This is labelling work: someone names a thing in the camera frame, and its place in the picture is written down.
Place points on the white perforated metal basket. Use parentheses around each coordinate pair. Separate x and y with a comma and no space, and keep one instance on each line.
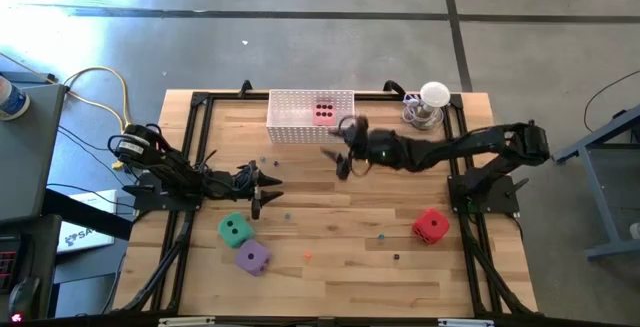
(280,117)

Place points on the black aluminium table frame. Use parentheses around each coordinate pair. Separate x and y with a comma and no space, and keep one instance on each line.
(202,127)

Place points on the black computer mouse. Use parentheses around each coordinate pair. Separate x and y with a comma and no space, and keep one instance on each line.
(22,294)

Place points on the black flat panel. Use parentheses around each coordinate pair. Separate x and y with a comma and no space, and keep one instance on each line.
(75,209)

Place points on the white printed box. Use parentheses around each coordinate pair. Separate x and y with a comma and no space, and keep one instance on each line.
(85,227)

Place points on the silver aluminium strut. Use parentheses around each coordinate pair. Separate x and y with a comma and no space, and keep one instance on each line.
(187,322)
(465,322)

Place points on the large green foam die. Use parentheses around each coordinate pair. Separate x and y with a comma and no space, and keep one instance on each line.
(235,229)

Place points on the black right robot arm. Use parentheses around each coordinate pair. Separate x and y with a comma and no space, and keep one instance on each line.
(475,142)

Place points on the white mushroom-shaped lamp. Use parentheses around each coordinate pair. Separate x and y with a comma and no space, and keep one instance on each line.
(434,94)

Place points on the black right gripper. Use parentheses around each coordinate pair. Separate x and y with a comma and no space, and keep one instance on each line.
(380,149)

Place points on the blue-grey metal table frame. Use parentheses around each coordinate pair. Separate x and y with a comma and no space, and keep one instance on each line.
(590,138)

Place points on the red backlit keyboard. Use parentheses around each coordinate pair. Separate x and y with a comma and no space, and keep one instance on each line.
(7,267)

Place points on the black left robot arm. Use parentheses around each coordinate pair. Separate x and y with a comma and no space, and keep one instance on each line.
(165,162)

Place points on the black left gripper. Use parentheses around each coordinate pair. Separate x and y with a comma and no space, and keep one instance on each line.
(235,187)

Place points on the large purple foam die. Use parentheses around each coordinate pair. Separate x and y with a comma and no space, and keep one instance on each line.
(253,258)

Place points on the large pink foam die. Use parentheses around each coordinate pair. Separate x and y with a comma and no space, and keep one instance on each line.
(325,113)

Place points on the large red foam die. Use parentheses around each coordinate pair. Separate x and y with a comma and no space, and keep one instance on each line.
(431,226)

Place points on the grey side desk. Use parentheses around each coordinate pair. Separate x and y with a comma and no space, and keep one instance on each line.
(25,167)

